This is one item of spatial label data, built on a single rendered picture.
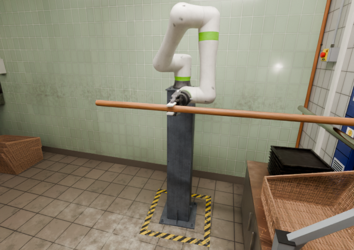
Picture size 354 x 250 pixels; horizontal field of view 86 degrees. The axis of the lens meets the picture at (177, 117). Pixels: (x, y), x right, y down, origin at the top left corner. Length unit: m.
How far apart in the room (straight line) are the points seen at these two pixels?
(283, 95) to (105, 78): 2.01
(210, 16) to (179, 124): 0.76
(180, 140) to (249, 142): 0.98
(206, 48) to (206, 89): 0.22
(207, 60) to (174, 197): 1.20
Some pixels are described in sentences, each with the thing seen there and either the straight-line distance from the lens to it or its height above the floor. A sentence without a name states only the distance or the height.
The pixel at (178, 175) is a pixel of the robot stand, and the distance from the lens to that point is 1.66.
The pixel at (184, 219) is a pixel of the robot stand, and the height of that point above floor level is 0.03.
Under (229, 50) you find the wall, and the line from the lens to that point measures 2.07.
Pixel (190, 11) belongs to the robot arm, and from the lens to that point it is 1.09.
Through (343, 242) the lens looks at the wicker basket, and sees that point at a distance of 1.34.
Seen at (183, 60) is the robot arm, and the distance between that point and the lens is 1.41.
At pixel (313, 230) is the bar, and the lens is 0.66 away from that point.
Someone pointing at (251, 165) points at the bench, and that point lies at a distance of 1.73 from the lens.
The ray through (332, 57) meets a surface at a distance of 1.87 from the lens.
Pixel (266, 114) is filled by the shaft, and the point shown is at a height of 1.20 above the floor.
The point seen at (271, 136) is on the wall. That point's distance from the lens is 2.26.
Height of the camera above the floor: 1.41
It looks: 17 degrees down
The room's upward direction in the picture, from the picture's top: 1 degrees clockwise
